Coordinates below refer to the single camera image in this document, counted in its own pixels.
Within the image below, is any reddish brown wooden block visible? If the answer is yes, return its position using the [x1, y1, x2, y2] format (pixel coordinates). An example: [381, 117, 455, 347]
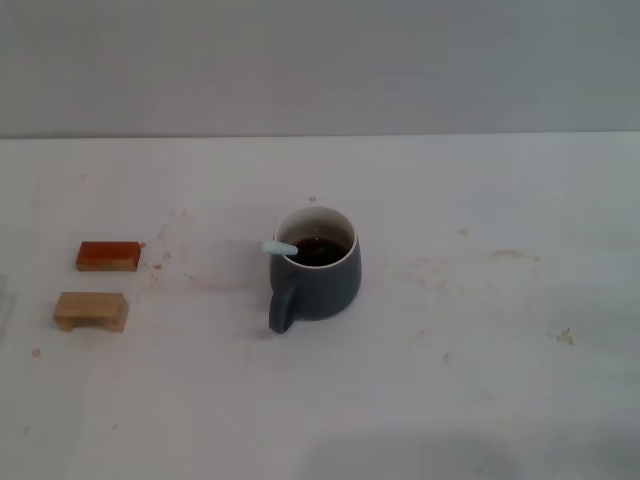
[75, 241, 142, 273]

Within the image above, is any dark brown coffee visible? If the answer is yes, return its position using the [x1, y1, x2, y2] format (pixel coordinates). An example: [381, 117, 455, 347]
[289, 235, 351, 268]

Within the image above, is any light wooden block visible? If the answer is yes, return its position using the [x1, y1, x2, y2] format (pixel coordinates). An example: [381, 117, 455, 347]
[53, 291, 129, 333]

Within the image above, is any metal spoon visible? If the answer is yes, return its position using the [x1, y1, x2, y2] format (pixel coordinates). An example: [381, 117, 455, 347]
[259, 240, 300, 258]

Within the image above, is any grey ceramic cup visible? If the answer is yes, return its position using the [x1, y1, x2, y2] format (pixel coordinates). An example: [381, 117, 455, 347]
[267, 204, 363, 335]

